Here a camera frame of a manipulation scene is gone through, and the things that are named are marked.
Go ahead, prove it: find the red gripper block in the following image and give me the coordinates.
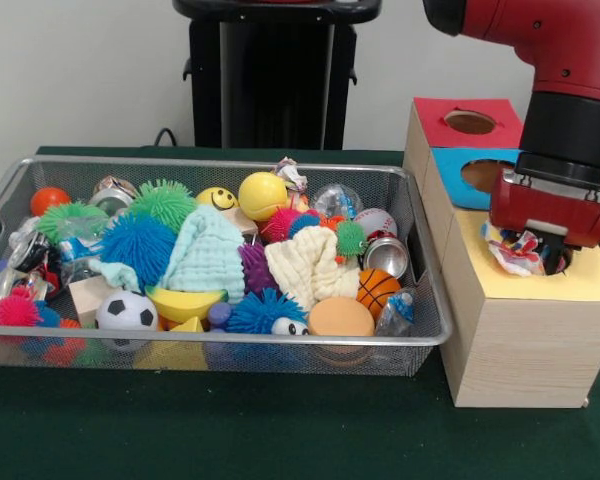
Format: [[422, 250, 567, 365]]
[[488, 168, 600, 275]]

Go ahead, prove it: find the colourful polka dot cloth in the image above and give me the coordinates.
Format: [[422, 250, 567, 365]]
[[481, 221, 546, 279]]

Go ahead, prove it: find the wooden box with three holes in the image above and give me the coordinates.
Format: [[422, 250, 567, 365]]
[[402, 96, 600, 409]]

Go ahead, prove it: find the toy baseball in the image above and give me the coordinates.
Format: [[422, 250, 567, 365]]
[[353, 207, 399, 239]]

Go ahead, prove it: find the toy basketball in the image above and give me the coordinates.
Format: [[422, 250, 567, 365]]
[[355, 268, 403, 321]]

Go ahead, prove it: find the orange foam disc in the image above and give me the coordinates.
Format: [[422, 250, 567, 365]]
[[308, 296, 376, 337]]

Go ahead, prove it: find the cream waffle cloth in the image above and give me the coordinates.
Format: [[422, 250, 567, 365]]
[[263, 225, 362, 312]]

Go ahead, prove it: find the plain yellow ball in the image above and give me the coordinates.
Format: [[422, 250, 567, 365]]
[[237, 172, 289, 223]]

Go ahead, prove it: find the yellow smiley ball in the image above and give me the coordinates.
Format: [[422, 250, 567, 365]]
[[195, 186, 240, 212]]

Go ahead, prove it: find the mint green cloth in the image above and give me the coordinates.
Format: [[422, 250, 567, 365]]
[[87, 203, 246, 304]]

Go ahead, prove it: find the dark green table cloth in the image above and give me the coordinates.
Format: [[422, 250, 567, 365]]
[[0, 144, 600, 480]]

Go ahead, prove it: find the blue spiky ball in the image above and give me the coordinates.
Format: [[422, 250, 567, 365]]
[[98, 213, 177, 291]]

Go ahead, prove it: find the toy soccer ball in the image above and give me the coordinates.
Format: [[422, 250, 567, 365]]
[[94, 290, 160, 332]]

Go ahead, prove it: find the small orange ball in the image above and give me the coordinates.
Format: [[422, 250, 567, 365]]
[[29, 186, 73, 217]]

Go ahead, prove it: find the wire mesh bin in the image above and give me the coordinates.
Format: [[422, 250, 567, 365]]
[[0, 154, 454, 377]]

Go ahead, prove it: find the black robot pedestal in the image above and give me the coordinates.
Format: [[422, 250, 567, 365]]
[[172, 0, 384, 150]]

